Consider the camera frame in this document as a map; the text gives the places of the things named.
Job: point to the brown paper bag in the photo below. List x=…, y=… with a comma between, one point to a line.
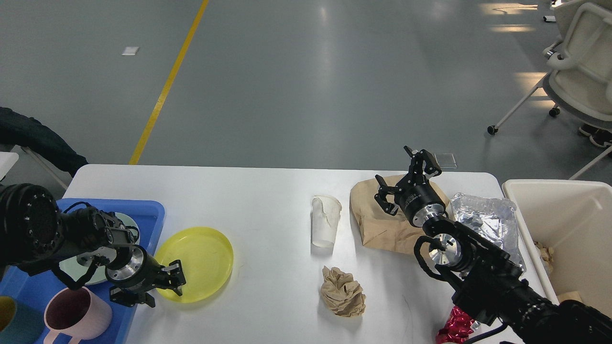
x=379, y=230

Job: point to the white floor marker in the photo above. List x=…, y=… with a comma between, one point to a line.
x=130, y=51

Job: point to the crumpled brown paper ball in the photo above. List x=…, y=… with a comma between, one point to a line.
x=341, y=293

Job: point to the teal cup yellow inside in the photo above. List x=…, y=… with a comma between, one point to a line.
x=19, y=323

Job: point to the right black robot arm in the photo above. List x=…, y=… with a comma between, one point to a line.
x=486, y=283

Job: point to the beige waste bin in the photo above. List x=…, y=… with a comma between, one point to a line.
x=567, y=230

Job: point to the dark clothed person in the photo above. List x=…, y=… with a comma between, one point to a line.
x=20, y=130

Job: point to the pink mug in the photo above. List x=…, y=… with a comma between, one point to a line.
x=79, y=314

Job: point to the clear floor plate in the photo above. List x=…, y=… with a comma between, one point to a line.
x=446, y=160

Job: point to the white paper cup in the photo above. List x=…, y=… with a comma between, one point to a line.
x=325, y=215

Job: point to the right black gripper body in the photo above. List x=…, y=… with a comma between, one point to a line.
x=420, y=203

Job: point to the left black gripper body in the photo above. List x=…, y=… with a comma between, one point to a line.
x=135, y=270

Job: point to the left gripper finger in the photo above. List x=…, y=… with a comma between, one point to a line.
x=171, y=277
x=130, y=299

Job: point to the red shiny wrapper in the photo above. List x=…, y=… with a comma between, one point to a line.
x=458, y=328

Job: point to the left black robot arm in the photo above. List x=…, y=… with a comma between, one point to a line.
x=36, y=236

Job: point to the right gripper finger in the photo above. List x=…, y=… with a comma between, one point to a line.
x=391, y=199
x=423, y=166

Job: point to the yellow plastic plate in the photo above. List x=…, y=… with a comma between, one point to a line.
x=207, y=260

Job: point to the black shoe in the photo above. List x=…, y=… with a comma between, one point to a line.
x=599, y=137

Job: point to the crumpled aluminium foil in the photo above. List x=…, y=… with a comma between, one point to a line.
x=491, y=218

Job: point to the white office chair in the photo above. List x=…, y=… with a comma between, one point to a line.
x=579, y=77

